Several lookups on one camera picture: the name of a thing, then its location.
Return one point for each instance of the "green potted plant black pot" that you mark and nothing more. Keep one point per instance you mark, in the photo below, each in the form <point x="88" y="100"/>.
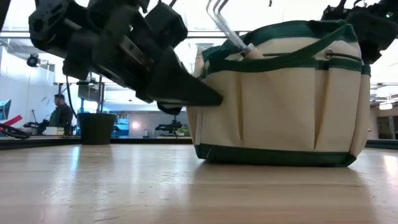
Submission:
<point x="96" y="129"/>

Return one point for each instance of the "beige green canvas gardening bag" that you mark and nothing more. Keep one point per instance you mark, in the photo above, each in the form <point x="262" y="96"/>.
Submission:
<point x="273" y="109"/>

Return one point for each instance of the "blue lit display shelf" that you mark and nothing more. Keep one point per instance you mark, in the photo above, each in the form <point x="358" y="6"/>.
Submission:
<point x="122" y="126"/>

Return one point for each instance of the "person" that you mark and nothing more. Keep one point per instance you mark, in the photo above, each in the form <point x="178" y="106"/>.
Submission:
<point x="63" y="115"/>

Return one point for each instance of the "black background robot arm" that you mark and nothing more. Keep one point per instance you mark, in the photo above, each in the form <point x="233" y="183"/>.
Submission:
<point x="171" y="127"/>

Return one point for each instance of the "black track spotlight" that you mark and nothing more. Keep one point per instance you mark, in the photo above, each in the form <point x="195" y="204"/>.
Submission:
<point x="32" y="60"/>

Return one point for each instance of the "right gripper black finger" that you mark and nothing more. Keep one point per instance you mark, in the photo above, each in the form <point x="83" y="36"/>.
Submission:
<point x="371" y="54"/>

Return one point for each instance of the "black metal table frame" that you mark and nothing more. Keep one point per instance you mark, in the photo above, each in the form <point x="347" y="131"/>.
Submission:
<point x="37" y="142"/>

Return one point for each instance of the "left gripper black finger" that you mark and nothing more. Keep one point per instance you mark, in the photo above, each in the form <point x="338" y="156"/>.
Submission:
<point x="177" y="84"/>
<point x="169" y="109"/>

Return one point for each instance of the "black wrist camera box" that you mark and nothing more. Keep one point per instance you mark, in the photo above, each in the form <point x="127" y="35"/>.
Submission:
<point x="166" y="25"/>

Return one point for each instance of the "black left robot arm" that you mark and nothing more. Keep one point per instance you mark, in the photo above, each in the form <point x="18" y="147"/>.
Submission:
<point x="49" y="21"/>

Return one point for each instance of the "blue lit monitor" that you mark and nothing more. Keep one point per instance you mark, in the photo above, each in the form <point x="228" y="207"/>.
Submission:
<point x="4" y="109"/>

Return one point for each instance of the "horizontal ceiling light rail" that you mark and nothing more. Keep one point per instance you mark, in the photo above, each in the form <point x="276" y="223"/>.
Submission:
<point x="199" y="33"/>

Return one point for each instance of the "glowing wall lamp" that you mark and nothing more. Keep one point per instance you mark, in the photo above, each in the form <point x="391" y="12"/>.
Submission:
<point x="385" y="106"/>

